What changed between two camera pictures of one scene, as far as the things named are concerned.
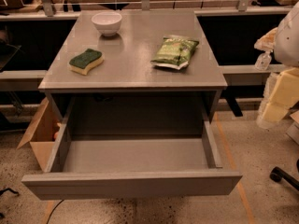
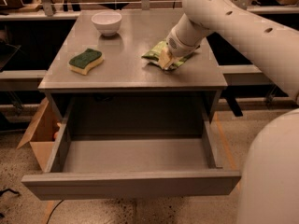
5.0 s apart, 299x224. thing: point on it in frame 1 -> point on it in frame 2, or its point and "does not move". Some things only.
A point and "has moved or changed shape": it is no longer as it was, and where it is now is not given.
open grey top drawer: (143, 146) does not move
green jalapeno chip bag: (175, 52) has moved or changed shape
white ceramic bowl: (107, 22) does not move
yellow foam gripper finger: (284, 95) -> (164, 58)
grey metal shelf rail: (21, 80) does not move
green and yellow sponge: (82, 63) does not move
